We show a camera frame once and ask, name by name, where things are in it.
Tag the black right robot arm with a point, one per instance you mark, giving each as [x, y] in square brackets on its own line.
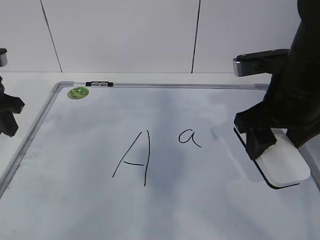
[303, 61]

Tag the round green magnet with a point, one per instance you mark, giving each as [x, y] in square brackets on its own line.
[78, 93]

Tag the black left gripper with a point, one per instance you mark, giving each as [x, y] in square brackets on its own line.
[9, 105]

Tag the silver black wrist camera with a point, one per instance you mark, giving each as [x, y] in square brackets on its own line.
[3, 57]
[270, 62]

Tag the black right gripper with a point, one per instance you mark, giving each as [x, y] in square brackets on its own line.
[293, 107]

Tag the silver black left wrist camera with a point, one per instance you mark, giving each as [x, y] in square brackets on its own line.
[3, 57]

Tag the white board with aluminium frame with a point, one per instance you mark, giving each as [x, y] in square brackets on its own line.
[131, 162]

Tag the white board eraser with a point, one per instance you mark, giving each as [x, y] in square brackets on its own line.
[280, 166]

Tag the black and clear frame clip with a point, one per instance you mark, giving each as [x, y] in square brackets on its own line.
[99, 84]

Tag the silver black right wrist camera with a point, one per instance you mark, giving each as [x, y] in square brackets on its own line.
[270, 62]

